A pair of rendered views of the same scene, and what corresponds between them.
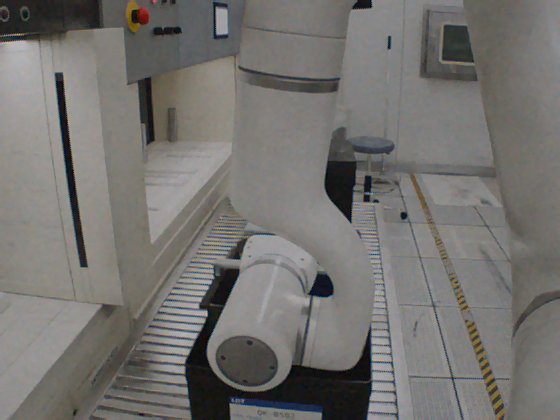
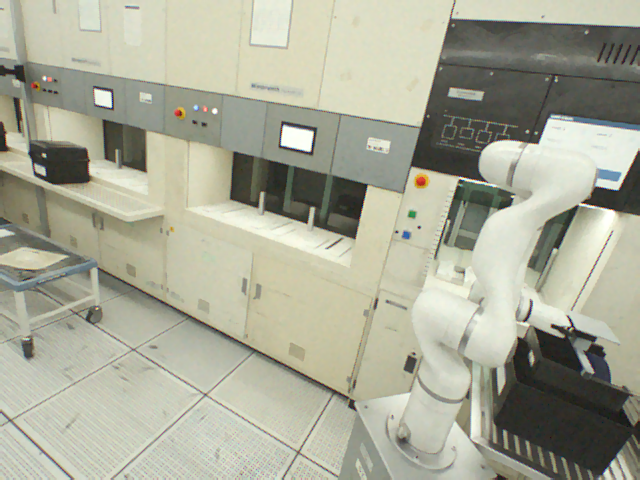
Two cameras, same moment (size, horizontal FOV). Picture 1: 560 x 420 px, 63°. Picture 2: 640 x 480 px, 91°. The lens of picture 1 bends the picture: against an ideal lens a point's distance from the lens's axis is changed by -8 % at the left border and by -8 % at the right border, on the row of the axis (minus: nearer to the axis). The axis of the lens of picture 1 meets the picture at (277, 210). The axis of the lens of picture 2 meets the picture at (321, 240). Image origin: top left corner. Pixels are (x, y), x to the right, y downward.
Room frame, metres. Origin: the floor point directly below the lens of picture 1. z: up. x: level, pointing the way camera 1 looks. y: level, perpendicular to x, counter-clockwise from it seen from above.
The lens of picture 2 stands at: (0.13, -0.99, 1.51)
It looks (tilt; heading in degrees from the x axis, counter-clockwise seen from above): 20 degrees down; 105
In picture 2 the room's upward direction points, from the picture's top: 10 degrees clockwise
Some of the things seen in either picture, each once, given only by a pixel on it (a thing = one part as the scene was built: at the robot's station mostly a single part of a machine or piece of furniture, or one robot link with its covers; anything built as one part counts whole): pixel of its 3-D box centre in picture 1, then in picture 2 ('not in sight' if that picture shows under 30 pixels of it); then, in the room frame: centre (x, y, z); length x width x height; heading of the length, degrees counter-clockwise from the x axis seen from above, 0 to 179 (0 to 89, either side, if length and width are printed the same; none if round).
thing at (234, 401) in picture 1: (287, 364); (549, 395); (0.69, -0.02, 0.85); 0.28 x 0.28 x 0.17; 82
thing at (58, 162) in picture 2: not in sight; (60, 161); (-2.32, 0.65, 0.93); 0.30 x 0.28 x 0.26; 169
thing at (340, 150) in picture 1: (308, 186); not in sight; (1.57, -0.10, 0.89); 0.29 x 0.29 x 0.25; 86
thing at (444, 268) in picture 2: not in sight; (458, 273); (0.47, 0.71, 0.89); 0.22 x 0.21 x 0.04; 82
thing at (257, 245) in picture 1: (278, 265); (543, 316); (0.59, 0.00, 1.09); 0.11 x 0.10 x 0.07; 172
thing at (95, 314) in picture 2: not in sight; (24, 279); (-2.10, 0.20, 0.24); 0.97 x 0.52 x 0.48; 175
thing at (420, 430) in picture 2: not in sight; (430, 410); (0.33, -0.27, 0.85); 0.19 x 0.19 x 0.18
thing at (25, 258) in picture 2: not in sight; (29, 257); (-1.92, 0.15, 0.47); 0.31 x 0.23 x 0.02; 14
